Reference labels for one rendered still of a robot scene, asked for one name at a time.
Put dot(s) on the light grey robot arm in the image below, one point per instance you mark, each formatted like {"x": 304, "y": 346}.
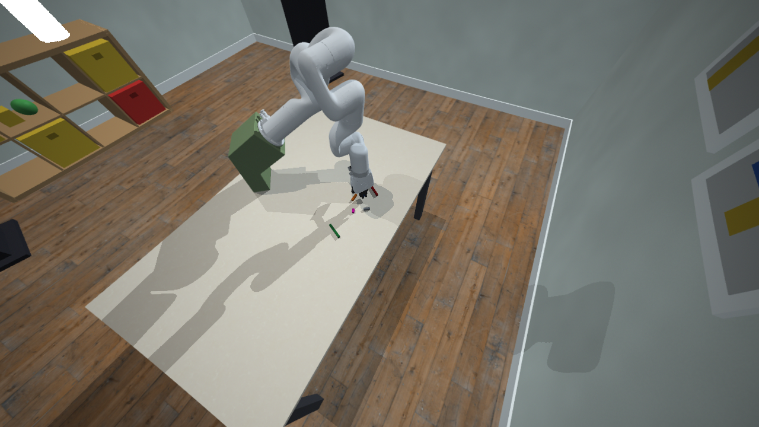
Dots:
{"x": 311, "y": 68}

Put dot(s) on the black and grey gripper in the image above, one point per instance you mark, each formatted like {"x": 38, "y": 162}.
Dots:
{"x": 361, "y": 185}

